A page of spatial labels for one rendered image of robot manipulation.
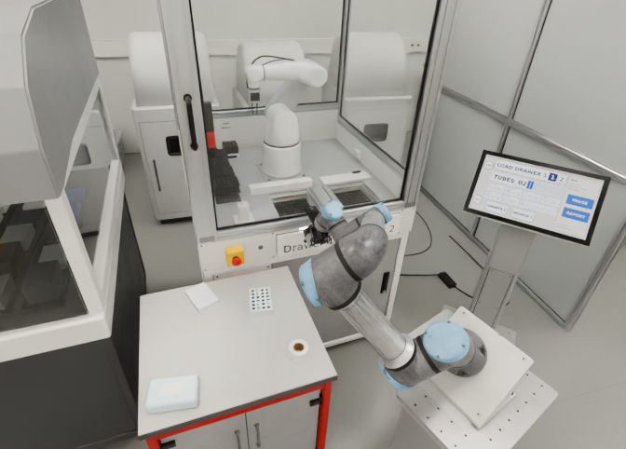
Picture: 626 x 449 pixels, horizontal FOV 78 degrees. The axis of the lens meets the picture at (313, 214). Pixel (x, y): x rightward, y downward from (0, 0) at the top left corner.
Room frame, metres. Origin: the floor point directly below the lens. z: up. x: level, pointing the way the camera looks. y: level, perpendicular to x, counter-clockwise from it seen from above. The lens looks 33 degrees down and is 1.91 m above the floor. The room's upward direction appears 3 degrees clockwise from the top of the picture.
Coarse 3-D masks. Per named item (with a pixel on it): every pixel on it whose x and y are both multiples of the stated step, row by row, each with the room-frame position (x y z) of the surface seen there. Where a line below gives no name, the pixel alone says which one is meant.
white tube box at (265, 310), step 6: (264, 288) 1.14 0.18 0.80; (252, 294) 1.11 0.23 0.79; (258, 294) 1.10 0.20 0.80; (264, 294) 1.11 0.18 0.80; (270, 294) 1.11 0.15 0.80; (252, 300) 1.08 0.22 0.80; (258, 300) 1.08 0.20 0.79; (264, 300) 1.08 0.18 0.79; (270, 300) 1.08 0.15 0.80; (252, 306) 1.04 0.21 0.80; (264, 306) 1.05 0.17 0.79; (270, 306) 1.04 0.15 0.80; (252, 312) 1.02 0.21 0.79; (258, 312) 1.02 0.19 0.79; (264, 312) 1.03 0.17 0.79; (270, 312) 1.03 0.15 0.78; (252, 318) 1.02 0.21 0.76
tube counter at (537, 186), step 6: (522, 180) 1.57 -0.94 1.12; (528, 180) 1.56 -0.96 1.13; (522, 186) 1.55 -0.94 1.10; (528, 186) 1.54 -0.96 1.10; (534, 186) 1.54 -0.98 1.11; (540, 186) 1.53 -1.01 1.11; (546, 186) 1.52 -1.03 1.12; (552, 186) 1.52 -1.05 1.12; (540, 192) 1.51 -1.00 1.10; (546, 192) 1.51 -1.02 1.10; (552, 192) 1.50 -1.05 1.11; (558, 192) 1.49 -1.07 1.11
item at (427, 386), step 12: (420, 384) 0.77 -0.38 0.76; (432, 396) 0.73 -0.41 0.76; (444, 408) 0.69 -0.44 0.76; (456, 408) 0.69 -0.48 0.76; (408, 420) 0.80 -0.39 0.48; (456, 420) 0.65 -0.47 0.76; (468, 420) 0.65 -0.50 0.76; (396, 432) 0.83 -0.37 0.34; (408, 432) 0.79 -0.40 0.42; (420, 432) 0.76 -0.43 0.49; (396, 444) 0.82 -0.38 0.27; (408, 444) 0.78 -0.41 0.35; (420, 444) 0.74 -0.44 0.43; (432, 444) 0.71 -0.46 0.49
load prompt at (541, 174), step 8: (496, 160) 1.67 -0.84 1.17; (504, 160) 1.66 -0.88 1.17; (496, 168) 1.64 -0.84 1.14; (504, 168) 1.63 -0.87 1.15; (512, 168) 1.62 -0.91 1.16; (520, 168) 1.61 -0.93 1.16; (528, 168) 1.60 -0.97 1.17; (536, 168) 1.59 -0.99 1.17; (528, 176) 1.58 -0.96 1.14; (536, 176) 1.57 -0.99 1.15; (544, 176) 1.56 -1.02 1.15; (552, 176) 1.55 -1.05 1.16; (560, 176) 1.54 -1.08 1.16; (568, 176) 1.53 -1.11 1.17; (560, 184) 1.51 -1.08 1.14
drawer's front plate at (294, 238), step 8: (296, 232) 1.36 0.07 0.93; (280, 240) 1.32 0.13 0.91; (288, 240) 1.33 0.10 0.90; (296, 240) 1.35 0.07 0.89; (328, 240) 1.40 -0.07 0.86; (280, 248) 1.32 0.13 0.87; (288, 248) 1.33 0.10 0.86; (296, 248) 1.35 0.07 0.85; (304, 248) 1.36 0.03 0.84; (312, 248) 1.37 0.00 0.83; (320, 248) 1.39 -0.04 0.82; (280, 256) 1.32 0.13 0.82
